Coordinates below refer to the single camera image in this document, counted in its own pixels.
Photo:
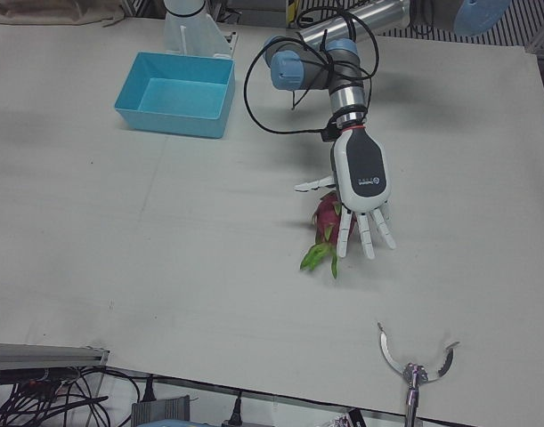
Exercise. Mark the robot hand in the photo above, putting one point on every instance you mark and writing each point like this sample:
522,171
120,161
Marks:
365,164

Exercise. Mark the grey power supply box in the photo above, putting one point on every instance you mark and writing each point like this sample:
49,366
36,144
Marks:
160,409

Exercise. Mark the aluminium rail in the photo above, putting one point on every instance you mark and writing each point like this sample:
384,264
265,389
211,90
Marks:
44,353

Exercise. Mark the yellow black hazard tape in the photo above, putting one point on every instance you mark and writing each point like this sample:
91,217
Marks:
292,10

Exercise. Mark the metal claw grabber tool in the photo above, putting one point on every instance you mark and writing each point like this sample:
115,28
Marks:
411,373

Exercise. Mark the pink green dragon fruit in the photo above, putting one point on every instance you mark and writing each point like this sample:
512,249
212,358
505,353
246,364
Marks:
329,213

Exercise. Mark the white plastic stand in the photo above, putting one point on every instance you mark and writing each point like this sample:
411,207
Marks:
191,31

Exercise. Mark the light blue plastic bin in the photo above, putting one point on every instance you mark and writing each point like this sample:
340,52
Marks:
178,95

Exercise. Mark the black power plug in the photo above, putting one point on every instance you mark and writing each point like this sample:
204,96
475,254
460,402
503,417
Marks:
236,409
148,389

